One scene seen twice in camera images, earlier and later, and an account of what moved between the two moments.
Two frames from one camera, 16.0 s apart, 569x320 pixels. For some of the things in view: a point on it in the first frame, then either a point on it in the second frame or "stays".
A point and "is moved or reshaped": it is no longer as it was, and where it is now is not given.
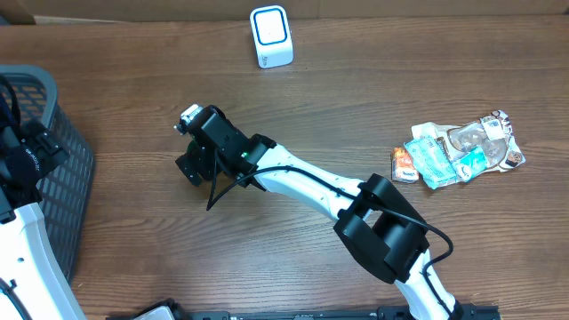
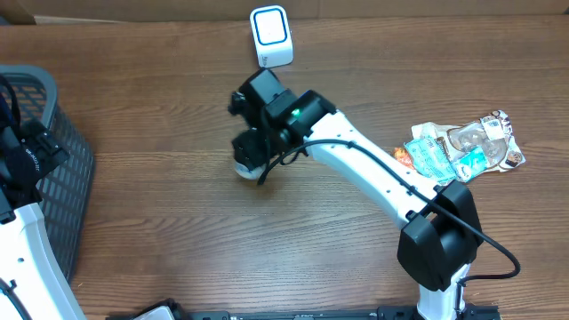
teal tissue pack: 429,158 stays
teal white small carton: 470,164 stays
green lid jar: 193,148 is moved or reshaped
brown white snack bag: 493,132 stays
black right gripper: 205,160 -> 253,149
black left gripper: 34,145 stays
